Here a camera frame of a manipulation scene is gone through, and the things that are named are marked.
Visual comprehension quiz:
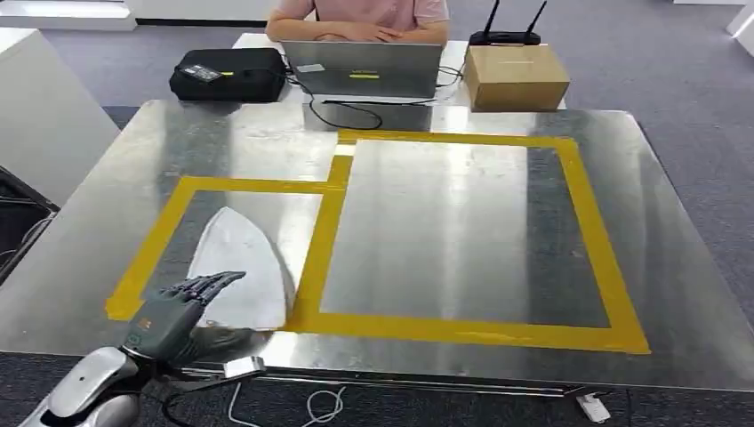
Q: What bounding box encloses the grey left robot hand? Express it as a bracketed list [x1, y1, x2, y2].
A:
[120, 270, 261, 369]

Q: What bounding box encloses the white iron-shaped metal plate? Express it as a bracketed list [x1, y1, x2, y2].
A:
[187, 205, 298, 333]

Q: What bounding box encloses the black crate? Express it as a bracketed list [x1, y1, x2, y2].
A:
[0, 165, 62, 287]

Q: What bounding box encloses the white cabinet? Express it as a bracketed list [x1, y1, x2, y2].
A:
[0, 26, 123, 208]

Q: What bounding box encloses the black bag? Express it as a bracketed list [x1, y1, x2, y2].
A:
[168, 46, 291, 105]

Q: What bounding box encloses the white desk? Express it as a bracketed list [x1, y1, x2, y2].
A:
[231, 31, 568, 112]

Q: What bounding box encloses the silver laptop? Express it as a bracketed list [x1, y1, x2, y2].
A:
[280, 39, 445, 101]

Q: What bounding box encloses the white bench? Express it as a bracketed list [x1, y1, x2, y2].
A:
[0, 0, 139, 32]

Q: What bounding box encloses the person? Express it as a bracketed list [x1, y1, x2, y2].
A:
[264, 0, 451, 48]

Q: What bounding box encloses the brown cardboard box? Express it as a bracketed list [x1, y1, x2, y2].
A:
[462, 43, 572, 114]

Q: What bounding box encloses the white power adapter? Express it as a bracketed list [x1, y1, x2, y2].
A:
[575, 392, 613, 425]

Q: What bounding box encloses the yellow tape large rectangle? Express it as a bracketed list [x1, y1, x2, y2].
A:
[285, 129, 653, 357]

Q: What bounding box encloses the black router with antennas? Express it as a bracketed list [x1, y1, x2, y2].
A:
[467, 0, 549, 48]

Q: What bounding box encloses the white furniture corner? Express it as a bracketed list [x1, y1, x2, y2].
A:
[725, 0, 754, 59]

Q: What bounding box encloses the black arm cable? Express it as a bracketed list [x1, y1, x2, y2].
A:
[159, 376, 238, 427]

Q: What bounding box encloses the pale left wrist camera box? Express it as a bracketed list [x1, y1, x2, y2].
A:
[221, 356, 268, 381]

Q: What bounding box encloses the white floor cable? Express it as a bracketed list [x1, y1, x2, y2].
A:
[226, 382, 349, 427]

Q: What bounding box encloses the black laptop cable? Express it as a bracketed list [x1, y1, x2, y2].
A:
[285, 64, 385, 133]

